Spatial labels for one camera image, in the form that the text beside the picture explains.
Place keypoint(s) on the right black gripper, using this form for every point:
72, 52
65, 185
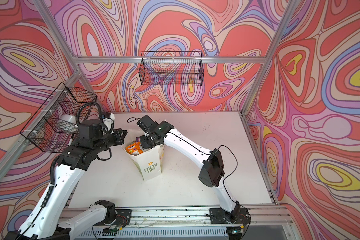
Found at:
145, 145

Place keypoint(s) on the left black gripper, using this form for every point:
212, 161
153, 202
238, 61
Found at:
119, 138

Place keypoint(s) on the orange Fox's bag small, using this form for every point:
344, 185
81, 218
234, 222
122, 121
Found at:
134, 149

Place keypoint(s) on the white paper bag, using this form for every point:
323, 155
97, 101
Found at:
149, 163

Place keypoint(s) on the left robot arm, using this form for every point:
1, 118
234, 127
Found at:
66, 169

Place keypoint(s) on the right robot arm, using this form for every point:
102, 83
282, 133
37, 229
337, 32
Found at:
210, 162

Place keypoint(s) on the silver tape roll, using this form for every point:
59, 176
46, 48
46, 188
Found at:
69, 119

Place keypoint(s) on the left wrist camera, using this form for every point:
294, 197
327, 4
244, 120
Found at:
109, 121

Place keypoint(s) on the black wire basket left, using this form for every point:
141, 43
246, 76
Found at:
45, 130

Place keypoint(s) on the black wire basket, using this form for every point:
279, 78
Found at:
171, 68
45, 130

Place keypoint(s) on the black wire basket back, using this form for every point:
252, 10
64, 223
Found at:
171, 68

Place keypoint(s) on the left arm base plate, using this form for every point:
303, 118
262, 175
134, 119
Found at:
118, 217

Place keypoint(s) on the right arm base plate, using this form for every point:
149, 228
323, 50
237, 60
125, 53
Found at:
219, 216

